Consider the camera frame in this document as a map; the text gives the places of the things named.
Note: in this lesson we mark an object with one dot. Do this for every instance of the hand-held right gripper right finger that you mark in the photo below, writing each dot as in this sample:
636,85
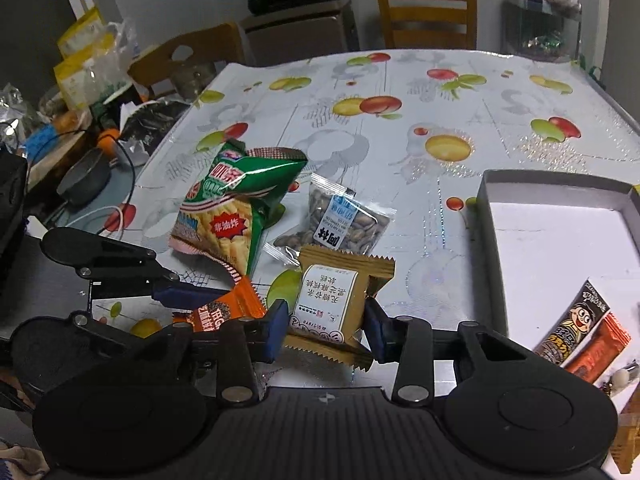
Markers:
375,332

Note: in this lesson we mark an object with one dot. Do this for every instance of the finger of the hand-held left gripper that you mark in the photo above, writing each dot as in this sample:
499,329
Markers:
185,295
115,332

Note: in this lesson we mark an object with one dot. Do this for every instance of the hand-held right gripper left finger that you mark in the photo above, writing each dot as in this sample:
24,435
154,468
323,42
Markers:
277,332

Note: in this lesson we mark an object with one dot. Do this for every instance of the orange dark print snack packet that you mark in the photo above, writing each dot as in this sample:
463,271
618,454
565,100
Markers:
225,310

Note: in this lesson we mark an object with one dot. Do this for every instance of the tan white label snack packet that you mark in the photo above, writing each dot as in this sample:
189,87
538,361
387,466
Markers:
325,300

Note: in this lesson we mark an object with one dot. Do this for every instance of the white cardboard box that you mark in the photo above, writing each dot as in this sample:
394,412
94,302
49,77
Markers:
550,240

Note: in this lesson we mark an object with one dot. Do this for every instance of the orange foil snack stick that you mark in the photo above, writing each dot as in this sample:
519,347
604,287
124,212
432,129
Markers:
600,350

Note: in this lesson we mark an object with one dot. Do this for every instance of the brown snack packet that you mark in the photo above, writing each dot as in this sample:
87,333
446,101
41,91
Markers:
630,435

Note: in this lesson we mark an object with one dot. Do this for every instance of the green chips bag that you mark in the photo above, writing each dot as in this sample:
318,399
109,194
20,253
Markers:
235,200

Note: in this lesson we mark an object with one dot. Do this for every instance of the clear nut packet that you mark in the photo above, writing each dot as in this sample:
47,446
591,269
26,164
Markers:
340,215

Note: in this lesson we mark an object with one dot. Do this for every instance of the black round dish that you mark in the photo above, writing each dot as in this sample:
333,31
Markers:
85,175

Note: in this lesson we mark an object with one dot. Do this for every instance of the patterned clothing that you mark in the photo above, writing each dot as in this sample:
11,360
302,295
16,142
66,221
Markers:
20,460

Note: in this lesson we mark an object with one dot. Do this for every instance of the blue bag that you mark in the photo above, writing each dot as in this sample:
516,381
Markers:
42,140

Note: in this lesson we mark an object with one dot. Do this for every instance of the fruit print tablecloth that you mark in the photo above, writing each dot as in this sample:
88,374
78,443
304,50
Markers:
400,160

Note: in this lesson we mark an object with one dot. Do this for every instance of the black foil bag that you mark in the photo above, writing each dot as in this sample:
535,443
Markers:
155,122

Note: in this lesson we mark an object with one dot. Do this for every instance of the crumpled clear plastic bag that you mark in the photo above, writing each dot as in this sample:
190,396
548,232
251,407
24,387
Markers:
17,107

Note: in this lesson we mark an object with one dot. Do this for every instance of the cartoon print snack stick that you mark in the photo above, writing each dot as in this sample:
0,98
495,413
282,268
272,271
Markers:
575,325

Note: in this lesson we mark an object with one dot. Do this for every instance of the glass jar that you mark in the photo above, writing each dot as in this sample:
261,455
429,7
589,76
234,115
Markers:
192,80

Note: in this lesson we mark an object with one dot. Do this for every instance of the yellow box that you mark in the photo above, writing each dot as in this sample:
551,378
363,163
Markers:
75,77
82,30

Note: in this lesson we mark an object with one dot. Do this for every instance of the white wrapped candy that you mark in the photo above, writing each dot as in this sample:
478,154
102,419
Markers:
621,376

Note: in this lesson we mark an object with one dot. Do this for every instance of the brown cabinet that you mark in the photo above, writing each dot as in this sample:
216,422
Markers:
300,35

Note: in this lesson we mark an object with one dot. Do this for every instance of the pile of wrapped candies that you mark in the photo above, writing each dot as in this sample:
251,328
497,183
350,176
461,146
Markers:
542,41

